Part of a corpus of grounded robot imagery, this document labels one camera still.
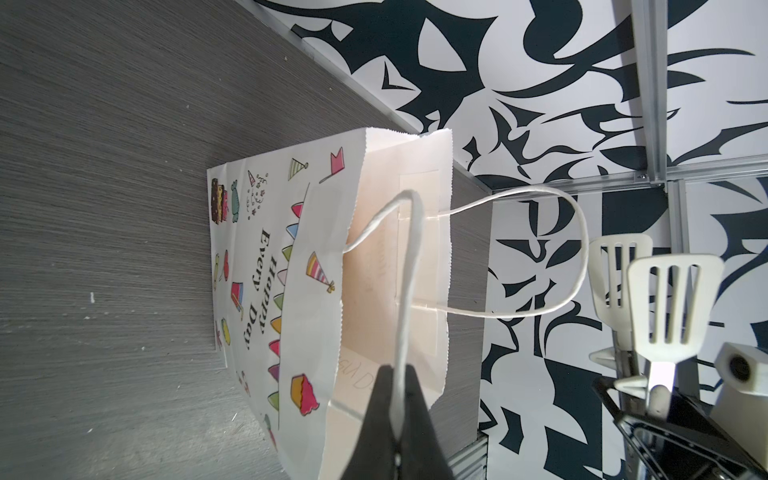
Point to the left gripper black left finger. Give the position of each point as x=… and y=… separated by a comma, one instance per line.
x=374, y=454

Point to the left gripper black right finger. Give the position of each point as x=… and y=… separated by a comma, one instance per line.
x=420, y=453

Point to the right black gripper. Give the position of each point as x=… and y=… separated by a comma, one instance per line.
x=661, y=305

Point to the white paper gift bag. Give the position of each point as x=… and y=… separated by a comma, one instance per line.
x=331, y=259

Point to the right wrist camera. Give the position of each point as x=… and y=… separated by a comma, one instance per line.
x=741, y=407

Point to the aluminium cage frame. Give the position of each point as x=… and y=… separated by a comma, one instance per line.
x=541, y=92

